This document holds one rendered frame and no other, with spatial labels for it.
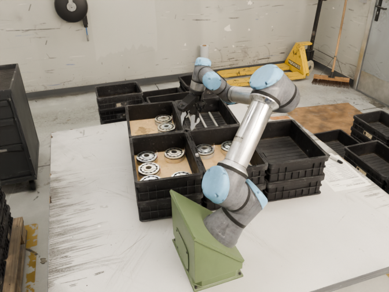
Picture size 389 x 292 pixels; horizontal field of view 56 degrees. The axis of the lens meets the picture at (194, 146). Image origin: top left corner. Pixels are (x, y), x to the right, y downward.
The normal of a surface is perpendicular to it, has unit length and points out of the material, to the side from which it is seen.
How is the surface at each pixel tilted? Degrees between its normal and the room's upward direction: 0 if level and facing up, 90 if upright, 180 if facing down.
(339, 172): 0
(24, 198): 0
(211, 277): 90
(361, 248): 0
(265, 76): 39
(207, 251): 90
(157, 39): 90
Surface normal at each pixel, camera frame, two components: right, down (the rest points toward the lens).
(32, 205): -0.01, -0.86
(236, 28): 0.31, 0.49
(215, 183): -0.73, -0.32
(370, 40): -0.95, 0.17
